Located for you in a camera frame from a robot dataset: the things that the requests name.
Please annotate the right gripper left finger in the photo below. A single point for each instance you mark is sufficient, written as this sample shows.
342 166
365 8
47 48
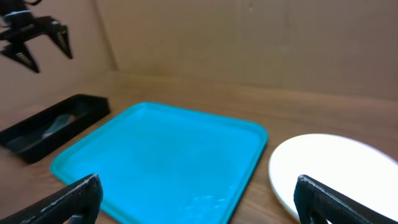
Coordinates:
78 202

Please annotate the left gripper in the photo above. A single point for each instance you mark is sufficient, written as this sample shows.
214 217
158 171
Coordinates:
22 25

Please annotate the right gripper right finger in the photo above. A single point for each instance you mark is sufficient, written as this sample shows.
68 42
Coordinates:
317 203

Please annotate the white plate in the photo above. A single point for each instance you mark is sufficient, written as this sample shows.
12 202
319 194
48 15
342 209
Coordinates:
355 169

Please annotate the pink and green sponge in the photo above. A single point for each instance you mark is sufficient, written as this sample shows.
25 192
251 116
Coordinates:
59 123

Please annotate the teal plastic tray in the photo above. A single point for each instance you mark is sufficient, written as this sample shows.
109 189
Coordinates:
162 164

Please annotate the black plastic tray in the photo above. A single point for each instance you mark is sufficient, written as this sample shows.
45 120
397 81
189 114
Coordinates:
37 136

